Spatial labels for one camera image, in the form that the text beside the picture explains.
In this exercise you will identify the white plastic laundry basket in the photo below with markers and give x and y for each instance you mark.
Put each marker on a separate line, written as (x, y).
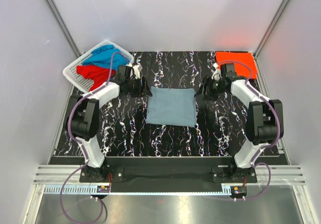
(79, 81)

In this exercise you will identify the folded orange t shirt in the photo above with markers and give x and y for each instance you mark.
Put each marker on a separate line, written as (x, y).
(244, 57)

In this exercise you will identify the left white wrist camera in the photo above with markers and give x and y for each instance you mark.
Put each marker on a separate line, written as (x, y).
(135, 70)

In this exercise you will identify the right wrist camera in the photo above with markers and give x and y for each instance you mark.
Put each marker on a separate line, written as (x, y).
(216, 72)

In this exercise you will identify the black marble pattern mat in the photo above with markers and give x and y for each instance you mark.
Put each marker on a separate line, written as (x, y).
(220, 128)

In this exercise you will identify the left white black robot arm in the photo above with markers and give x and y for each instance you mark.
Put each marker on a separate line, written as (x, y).
(83, 113)

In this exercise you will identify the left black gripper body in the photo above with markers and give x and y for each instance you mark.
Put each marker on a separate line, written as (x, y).
(134, 87)

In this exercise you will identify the aluminium frame rail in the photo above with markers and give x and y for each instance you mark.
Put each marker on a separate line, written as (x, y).
(66, 179)

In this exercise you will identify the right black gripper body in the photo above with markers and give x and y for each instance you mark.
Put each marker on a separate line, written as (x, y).
(214, 88)

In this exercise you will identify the grey blue t shirt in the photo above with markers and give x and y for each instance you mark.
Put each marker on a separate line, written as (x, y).
(171, 106)

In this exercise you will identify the red t shirt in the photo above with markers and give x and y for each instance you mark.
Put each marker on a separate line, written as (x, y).
(98, 74)

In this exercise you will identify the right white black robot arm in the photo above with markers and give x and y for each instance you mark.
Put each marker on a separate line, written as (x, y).
(264, 124)

